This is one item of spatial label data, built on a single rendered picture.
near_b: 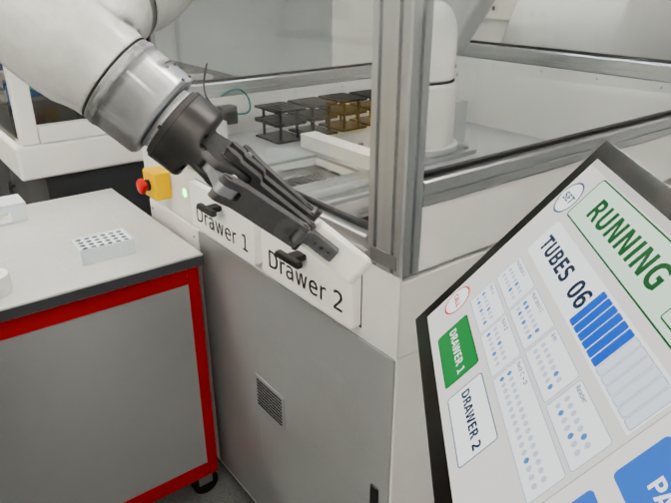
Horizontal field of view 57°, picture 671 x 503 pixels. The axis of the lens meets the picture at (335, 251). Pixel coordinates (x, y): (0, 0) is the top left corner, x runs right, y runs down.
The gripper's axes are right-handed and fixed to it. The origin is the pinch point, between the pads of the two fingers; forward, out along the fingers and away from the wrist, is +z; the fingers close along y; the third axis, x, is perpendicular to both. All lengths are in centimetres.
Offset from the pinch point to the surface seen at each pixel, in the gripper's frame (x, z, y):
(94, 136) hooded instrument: 62, -49, 133
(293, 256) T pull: 19.7, 5.4, 43.0
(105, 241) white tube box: 58, -24, 77
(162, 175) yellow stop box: 43, -24, 93
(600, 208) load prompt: -20.1, 16.9, 0.8
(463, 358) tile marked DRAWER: -0.4, 16.9, -2.8
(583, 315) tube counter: -12.7, 16.8, -11.1
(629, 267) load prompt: -18.0, 16.9, -10.2
